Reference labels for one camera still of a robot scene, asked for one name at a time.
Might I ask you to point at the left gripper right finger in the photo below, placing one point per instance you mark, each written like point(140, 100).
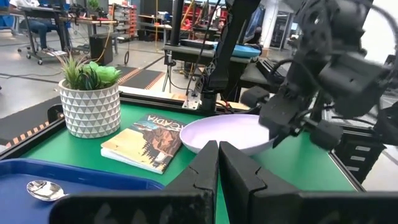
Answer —
point(248, 199)

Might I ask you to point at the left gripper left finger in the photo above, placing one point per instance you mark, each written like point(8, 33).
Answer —
point(189, 205)

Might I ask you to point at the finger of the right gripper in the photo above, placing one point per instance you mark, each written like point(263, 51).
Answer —
point(278, 138)

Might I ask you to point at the white bowl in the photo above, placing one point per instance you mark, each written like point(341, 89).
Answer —
point(224, 132)

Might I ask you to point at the shiny metal spoon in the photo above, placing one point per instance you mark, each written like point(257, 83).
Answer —
point(45, 189)

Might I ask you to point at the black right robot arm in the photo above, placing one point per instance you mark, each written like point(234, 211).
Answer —
point(351, 74)

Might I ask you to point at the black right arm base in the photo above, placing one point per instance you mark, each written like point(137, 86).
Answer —
point(357, 158)

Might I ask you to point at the blue tray on desk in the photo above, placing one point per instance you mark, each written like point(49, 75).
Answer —
point(245, 50)

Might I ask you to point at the blue plastic tray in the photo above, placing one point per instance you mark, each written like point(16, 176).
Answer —
point(18, 211)

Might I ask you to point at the green table mat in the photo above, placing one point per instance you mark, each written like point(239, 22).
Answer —
point(295, 168)

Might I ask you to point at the illustrated paperback book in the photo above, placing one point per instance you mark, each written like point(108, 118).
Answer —
point(146, 146)

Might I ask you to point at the white pillar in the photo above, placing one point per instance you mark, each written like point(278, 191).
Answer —
point(269, 25)

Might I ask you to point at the black tripod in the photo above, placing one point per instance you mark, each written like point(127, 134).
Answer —
point(169, 73)

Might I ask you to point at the black orange-edged floor mat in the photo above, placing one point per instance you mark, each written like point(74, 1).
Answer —
point(25, 121)
point(143, 77)

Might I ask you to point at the white patterned plant pot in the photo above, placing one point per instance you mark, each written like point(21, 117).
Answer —
point(90, 112)

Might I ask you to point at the black vertical column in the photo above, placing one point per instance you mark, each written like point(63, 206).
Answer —
point(176, 21)

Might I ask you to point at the green artificial plant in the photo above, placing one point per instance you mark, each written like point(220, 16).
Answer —
point(93, 74)

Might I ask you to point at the black floor bin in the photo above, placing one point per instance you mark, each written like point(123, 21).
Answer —
point(101, 49)

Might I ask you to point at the shelf with red bins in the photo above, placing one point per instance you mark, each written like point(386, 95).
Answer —
point(124, 21)

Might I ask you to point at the wooden top desk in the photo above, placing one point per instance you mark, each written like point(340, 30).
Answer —
point(93, 21)

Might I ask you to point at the person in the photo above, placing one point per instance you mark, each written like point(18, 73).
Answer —
point(40, 29)

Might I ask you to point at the black metal desk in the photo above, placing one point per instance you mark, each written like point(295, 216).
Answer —
point(46, 11)

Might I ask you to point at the black camera stand post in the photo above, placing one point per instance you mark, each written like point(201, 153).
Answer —
point(227, 46)

